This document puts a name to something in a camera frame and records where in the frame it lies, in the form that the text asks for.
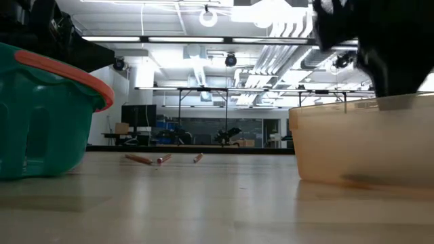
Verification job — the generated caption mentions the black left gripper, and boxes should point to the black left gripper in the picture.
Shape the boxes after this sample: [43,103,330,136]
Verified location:
[0,0,117,73]

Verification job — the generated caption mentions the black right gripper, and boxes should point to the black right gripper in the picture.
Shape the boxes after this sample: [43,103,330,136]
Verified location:
[311,0,434,99]

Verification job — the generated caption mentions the orange translucent plastic bin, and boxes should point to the orange translucent plastic bin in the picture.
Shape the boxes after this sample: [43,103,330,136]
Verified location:
[288,93,434,189]

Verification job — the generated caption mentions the green basket with orange rim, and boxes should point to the green basket with orange rim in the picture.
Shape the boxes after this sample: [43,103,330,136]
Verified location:
[0,42,115,180]

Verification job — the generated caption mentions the black computer monitor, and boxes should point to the black computer monitor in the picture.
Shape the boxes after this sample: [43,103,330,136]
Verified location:
[121,104,157,128]

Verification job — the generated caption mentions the dark background desk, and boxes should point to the dark background desk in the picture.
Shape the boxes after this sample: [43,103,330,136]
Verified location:
[101,131,153,146]

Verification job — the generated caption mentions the blue storage bins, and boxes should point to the blue storage bins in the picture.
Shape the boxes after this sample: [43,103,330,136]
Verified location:
[156,121,178,131]

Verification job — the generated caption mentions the dark background door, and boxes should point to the dark background door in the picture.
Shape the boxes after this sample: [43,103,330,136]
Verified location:
[262,118,281,148]

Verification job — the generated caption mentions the black overhead bar with lights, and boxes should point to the black overhead bar with lights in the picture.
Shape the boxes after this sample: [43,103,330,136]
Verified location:
[81,35,359,47]

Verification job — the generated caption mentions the black background rig frame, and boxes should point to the black background rig frame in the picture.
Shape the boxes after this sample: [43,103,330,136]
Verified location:
[176,87,230,146]
[298,89,349,115]

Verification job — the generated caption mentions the silver ventilation duct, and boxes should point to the silver ventilation duct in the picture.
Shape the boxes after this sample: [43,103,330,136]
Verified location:
[300,47,337,70]

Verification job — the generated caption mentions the white ring lamp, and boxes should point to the white ring lamp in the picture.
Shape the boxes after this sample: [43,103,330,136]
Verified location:
[199,8,218,28]

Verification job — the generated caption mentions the black aluminium table frame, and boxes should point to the black aluminium table frame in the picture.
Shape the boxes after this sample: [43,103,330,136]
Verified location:
[86,144,295,155]

